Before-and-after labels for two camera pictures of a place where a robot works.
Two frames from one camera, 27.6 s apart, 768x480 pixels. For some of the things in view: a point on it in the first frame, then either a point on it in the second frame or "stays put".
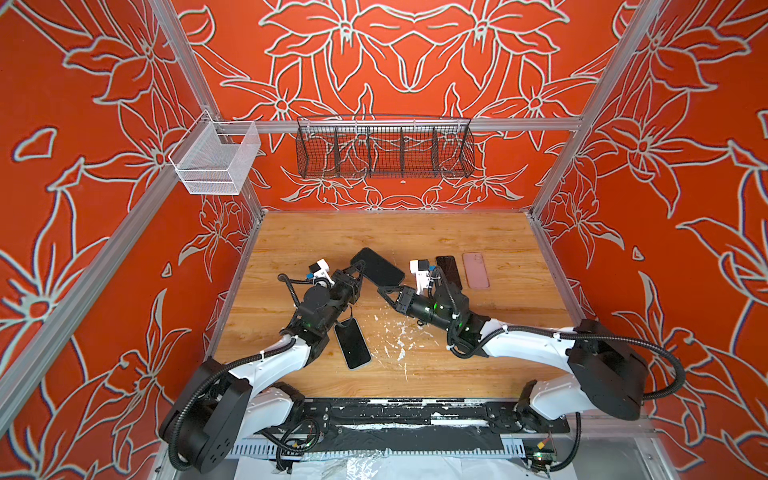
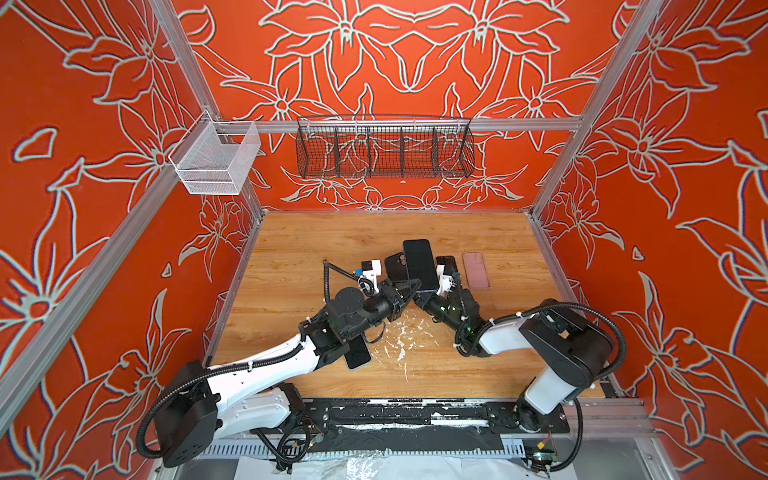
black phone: [353, 344] stays put
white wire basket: [213, 158] stays put
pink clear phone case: [475, 270] stays put
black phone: [379, 269] to [420, 264]
